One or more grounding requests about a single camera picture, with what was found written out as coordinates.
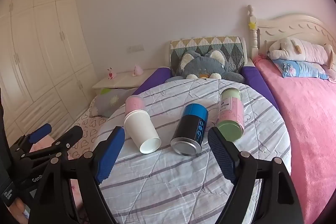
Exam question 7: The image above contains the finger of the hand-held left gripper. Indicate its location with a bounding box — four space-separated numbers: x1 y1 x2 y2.
10 123 53 154
20 125 84 161

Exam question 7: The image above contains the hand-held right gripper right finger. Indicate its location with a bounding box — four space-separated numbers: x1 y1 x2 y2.
207 126 306 224

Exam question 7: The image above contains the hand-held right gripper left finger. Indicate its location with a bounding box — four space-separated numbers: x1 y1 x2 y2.
28 126 126 224

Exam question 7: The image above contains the white paper cup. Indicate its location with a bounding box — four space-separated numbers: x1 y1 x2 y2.
123 109 161 155

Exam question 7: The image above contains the pink paper cup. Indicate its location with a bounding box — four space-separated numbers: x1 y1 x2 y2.
125 94 146 115

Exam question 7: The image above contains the heart print bed sheet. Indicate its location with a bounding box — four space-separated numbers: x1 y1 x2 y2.
67 101 109 161

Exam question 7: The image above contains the green and pink can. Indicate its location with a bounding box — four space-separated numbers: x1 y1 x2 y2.
215 88 245 142

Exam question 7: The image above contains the blue and black can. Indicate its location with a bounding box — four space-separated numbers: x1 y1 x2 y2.
170 103 209 156

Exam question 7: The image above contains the grey daisy pillow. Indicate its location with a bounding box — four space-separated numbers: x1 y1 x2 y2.
89 88 139 118

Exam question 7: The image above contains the cream nightstand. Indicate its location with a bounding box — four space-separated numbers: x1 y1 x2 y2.
92 69 158 89

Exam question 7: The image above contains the purple bed bumper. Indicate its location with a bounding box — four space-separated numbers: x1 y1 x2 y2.
241 66 279 112
133 68 174 96

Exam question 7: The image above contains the pink fleece blanket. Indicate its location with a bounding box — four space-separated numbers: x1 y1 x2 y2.
253 58 336 224

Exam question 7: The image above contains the cream wardrobe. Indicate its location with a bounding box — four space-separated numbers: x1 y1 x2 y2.
0 0 99 140

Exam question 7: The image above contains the grey plush cat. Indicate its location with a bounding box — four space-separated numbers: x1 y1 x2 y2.
165 50 245 83

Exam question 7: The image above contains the diamond patterned quilted cover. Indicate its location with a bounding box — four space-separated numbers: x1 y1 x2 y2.
169 35 246 75

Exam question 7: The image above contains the blue printed pillow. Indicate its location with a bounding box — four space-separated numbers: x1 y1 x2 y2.
272 59 330 80

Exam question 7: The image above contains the white and pink plush dog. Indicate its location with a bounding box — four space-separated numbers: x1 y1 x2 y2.
268 38 336 83

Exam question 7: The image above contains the cream wooden headboard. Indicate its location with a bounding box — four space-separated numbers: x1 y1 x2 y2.
247 5 336 60

